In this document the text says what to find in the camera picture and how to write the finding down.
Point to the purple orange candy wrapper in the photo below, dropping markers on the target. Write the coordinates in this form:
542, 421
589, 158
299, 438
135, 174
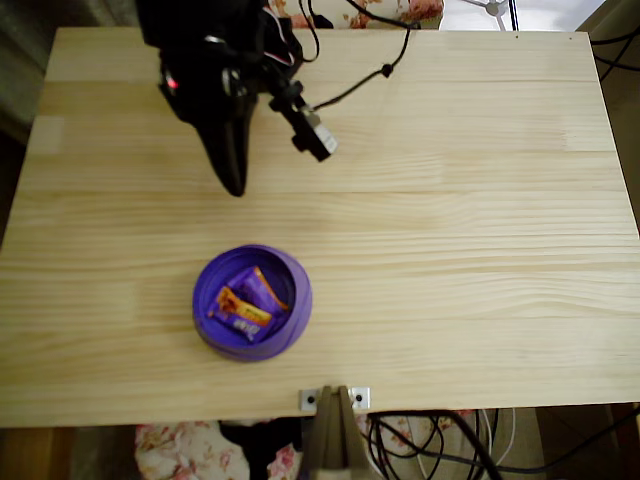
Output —
240, 312
257, 290

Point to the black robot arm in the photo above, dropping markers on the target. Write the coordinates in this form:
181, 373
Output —
195, 20

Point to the purple plastic bowl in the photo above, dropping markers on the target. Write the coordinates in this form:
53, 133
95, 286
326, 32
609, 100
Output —
215, 335

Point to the floral fabric cushion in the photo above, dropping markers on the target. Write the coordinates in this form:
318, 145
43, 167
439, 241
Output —
170, 450
390, 10

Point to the black cloth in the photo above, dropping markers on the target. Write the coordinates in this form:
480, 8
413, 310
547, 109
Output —
260, 440

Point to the white stand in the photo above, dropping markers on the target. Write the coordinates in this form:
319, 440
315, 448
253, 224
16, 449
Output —
492, 7

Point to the black wrist camera with label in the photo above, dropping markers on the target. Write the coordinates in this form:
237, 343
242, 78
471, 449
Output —
312, 135

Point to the silver metal bracket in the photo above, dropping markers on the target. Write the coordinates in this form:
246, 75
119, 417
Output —
362, 397

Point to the brown camera stand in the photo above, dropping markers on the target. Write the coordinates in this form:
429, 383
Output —
330, 440

